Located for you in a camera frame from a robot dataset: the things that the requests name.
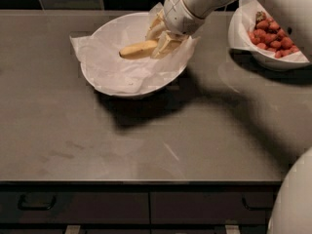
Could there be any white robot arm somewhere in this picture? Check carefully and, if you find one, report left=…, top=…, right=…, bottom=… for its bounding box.
left=146, top=0, right=312, bottom=234

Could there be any white paper liner right bowl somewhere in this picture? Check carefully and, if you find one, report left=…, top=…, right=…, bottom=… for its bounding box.
left=228, top=0, right=311, bottom=70

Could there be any right dark drawer front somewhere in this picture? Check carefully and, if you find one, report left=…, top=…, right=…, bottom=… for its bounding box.
left=150, top=191, right=274, bottom=224

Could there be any yellow banana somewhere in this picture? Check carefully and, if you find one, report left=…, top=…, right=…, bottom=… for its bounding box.
left=119, top=40, right=158, bottom=59

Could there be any right black drawer handle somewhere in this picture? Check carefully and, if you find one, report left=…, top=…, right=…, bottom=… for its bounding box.
left=242, top=193, right=273, bottom=212

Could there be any dark drawer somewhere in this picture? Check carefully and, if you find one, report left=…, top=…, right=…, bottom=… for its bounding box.
left=0, top=191, right=149, bottom=224
left=150, top=191, right=274, bottom=224

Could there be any black drawer handle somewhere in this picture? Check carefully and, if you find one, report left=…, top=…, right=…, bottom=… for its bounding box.
left=242, top=193, right=273, bottom=212
left=18, top=194, right=57, bottom=211

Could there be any left black drawer handle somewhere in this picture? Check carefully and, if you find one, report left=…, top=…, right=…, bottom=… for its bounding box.
left=18, top=194, right=57, bottom=211

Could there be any pile of red strawberries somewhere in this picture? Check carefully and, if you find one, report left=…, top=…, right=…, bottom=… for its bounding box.
left=248, top=11, right=299, bottom=59

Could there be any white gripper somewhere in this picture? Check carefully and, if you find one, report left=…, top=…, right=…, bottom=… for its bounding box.
left=145, top=0, right=205, bottom=59

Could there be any left dark drawer front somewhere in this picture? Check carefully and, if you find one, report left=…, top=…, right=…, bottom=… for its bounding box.
left=0, top=191, right=149, bottom=224

